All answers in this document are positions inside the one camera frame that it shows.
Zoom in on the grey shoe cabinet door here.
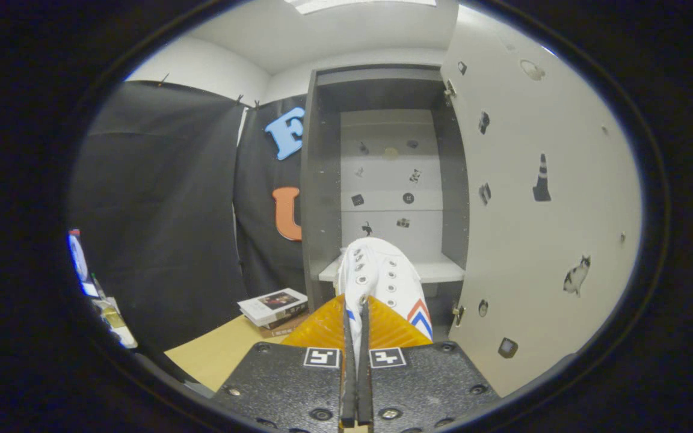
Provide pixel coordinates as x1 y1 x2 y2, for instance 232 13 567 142
441 5 643 398

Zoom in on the blue white poster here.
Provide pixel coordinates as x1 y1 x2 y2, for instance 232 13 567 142
69 229 100 298

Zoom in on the white shoe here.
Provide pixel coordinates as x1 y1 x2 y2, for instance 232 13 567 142
333 237 434 367

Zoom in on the brown book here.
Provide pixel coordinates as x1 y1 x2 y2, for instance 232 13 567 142
259 313 310 339

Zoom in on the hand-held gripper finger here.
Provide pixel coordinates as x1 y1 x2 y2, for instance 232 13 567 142
211 293 358 433
357 295 501 433

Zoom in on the black backdrop cloth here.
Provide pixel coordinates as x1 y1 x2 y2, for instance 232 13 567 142
70 80 308 355

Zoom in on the white book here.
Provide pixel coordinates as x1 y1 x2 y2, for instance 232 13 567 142
237 287 309 327

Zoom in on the white yellow packet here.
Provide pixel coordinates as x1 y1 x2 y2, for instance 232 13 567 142
91 289 138 349

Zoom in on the grey shoe cabinet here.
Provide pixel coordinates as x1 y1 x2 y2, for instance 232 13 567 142
300 63 470 343

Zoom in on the large ceiling light panel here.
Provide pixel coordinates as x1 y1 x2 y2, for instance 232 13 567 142
283 0 437 15

